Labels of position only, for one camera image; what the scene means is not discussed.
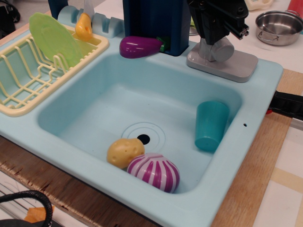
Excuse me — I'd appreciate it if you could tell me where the red container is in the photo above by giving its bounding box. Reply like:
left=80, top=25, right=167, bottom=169
left=287, top=0, right=303, bottom=14

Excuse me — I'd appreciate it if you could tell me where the purple toy eggplant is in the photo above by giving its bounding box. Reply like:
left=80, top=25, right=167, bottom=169
left=119, top=36, right=170, bottom=59

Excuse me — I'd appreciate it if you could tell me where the black clamp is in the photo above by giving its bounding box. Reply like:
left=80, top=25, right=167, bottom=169
left=267, top=91, right=303, bottom=121

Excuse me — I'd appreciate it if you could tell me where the black object top left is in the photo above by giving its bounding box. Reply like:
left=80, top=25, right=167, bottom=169
left=0, top=0, right=21, bottom=39

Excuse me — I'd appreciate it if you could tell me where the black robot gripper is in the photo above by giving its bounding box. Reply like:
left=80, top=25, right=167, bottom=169
left=187, top=0, right=249, bottom=45

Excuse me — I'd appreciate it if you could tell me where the yellow toy pear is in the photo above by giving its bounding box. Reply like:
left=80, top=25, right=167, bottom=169
left=75, top=13, right=93, bottom=42

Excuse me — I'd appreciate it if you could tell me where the light blue toy sink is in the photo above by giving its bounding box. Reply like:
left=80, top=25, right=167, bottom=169
left=0, top=38, right=283, bottom=227

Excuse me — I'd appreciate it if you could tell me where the cream plastic toy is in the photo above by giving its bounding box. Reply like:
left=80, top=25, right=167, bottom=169
left=245, top=0, right=274, bottom=11

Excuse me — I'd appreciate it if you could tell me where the black braided cable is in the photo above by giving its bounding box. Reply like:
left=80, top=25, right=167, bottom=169
left=0, top=190, right=53, bottom=227

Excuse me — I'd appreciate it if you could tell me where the orange tape piece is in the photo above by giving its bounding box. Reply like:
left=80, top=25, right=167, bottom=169
left=24, top=207, right=46, bottom=223

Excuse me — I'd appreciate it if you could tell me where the grey toy faucet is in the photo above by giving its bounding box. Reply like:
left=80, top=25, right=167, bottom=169
left=187, top=37, right=258, bottom=83

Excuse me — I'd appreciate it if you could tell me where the purple striped toy onion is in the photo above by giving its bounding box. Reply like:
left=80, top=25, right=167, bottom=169
left=127, top=153, right=180, bottom=193

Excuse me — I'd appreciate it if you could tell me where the wooden board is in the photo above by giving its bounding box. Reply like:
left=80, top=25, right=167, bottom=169
left=0, top=70, right=303, bottom=227

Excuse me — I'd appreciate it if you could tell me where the light blue utensil holder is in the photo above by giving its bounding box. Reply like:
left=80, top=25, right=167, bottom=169
left=58, top=6, right=124, bottom=38

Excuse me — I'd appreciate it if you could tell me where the green plastic plate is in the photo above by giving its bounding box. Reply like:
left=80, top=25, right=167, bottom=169
left=29, top=13, right=83, bottom=67

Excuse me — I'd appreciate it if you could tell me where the yellow toy potato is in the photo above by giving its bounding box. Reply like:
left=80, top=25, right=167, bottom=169
left=107, top=138, right=145, bottom=169

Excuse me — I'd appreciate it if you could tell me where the dark blue box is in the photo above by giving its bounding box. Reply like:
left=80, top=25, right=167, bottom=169
left=123, top=0, right=191, bottom=56

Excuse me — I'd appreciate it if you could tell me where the yellow dish rack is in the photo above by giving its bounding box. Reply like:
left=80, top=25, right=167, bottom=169
left=0, top=26, right=109, bottom=117

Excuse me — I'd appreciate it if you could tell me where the teal plastic cup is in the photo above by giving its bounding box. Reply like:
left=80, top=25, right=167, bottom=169
left=195, top=101, right=229, bottom=152

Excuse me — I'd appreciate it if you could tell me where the steel pot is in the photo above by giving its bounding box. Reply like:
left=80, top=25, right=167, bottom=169
left=255, top=11, right=303, bottom=46

